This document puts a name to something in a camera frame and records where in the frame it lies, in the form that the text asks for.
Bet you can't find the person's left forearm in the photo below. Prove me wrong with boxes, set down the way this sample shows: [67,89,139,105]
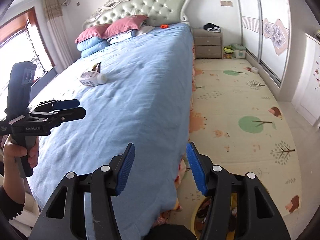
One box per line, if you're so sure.
[1,156,25,220]

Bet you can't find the yellow trash bin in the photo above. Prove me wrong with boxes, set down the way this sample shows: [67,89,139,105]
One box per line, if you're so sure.
[190,193,238,239]

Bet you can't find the person's left hand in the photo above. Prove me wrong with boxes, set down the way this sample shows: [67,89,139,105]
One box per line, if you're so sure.
[3,136,39,168]

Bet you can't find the white milk bottle pouch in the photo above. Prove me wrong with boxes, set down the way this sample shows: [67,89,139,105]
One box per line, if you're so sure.
[80,71,107,87]

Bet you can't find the yellow brown snack wrapper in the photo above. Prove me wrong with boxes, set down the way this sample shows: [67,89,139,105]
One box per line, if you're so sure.
[92,62,101,73]

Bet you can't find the blue bed sheet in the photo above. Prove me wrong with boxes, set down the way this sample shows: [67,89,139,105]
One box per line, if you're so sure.
[28,23,193,239]

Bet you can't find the blue folded quilt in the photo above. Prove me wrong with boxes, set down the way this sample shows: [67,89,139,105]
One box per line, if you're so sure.
[76,37,108,58]

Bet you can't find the left pink pillow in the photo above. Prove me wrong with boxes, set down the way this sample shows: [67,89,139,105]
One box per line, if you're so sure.
[75,23,111,44]

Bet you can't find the pink pillow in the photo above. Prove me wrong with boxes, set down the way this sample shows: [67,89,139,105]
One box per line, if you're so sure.
[75,23,111,44]
[101,15,149,39]

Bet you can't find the white blue folded blanket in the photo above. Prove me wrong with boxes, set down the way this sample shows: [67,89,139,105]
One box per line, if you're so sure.
[107,29,138,45]

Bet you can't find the beige striped curtain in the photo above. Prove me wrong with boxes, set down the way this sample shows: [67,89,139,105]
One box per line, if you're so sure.
[42,0,73,69]

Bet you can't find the right pink pillow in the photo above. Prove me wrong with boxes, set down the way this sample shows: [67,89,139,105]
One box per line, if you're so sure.
[101,15,149,39]

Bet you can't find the cartoon tree floor mat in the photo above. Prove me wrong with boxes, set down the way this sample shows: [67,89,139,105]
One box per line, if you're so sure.
[159,57,302,230]

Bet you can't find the small orange object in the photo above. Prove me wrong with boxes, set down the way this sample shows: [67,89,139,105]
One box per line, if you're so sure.
[160,24,169,29]

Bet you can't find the white low cabinet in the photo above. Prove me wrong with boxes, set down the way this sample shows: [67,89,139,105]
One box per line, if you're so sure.
[292,34,319,126]

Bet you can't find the green tufted headboard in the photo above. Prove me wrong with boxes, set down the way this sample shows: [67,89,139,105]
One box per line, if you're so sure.
[82,0,190,30]

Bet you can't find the grey bedside table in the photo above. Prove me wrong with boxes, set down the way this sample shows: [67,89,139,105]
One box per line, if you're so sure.
[193,28,223,59]

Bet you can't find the black white clothes pile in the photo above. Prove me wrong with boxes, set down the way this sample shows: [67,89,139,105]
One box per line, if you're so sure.
[203,23,221,33]

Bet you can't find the small green white box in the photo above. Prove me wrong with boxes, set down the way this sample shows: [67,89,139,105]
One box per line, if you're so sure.
[231,43,246,59]

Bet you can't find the white sliding wardrobe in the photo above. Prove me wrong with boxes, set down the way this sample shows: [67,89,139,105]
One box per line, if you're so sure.
[238,0,291,87]

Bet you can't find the window with wooden frame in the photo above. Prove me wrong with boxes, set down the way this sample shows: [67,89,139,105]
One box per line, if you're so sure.
[1,7,57,118]

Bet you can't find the beige wall switch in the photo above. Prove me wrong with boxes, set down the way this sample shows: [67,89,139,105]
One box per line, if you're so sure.
[220,1,233,7]

